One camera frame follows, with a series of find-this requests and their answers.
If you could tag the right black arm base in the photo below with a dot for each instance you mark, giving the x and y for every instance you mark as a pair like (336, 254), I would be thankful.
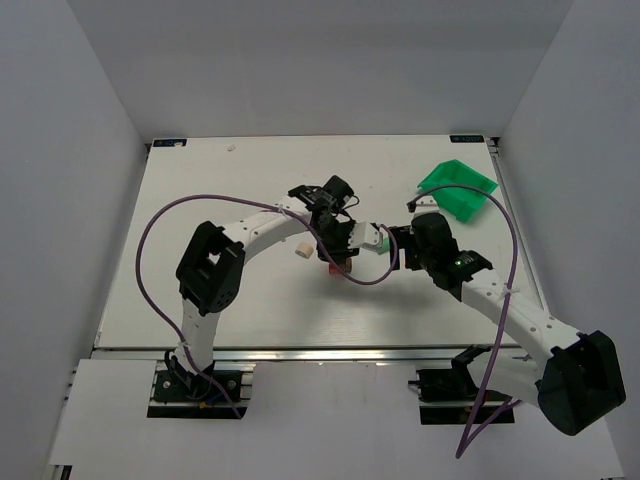
(446, 395)

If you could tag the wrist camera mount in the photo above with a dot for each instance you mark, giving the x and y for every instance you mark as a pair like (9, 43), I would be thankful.
(365, 235)
(422, 205)

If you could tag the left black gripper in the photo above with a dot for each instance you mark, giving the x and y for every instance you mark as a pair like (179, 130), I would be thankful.
(337, 247)

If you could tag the right blue corner label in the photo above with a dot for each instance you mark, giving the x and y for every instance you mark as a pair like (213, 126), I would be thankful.
(466, 138)

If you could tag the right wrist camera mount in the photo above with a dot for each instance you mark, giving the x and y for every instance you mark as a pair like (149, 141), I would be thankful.
(422, 205)

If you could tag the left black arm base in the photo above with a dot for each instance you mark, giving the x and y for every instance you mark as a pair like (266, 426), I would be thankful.
(170, 399)

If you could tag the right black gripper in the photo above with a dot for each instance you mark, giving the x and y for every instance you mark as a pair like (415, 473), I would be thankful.
(403, 248)

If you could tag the blue corner label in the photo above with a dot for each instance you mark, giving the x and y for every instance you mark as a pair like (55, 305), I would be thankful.
(169, 143)
(466, 138)

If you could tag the left blue corner label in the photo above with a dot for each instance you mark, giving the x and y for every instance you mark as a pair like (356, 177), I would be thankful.
(169, 143)

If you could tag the beige wood cylinder block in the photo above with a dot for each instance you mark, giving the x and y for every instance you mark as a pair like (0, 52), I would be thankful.
(305, 250)

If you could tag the green plastic bin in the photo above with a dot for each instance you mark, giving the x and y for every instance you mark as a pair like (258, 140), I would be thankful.
(461, 198)

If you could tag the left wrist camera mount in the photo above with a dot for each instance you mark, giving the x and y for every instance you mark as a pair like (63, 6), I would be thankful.
(365, 235)

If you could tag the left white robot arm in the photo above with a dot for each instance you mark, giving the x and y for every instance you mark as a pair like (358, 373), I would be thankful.
(210, 270)

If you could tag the green wood cylinder block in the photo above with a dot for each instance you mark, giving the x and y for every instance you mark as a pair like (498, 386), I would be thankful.
(385, 246)

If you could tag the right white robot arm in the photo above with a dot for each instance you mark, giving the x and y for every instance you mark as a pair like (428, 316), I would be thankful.
(572, 377)

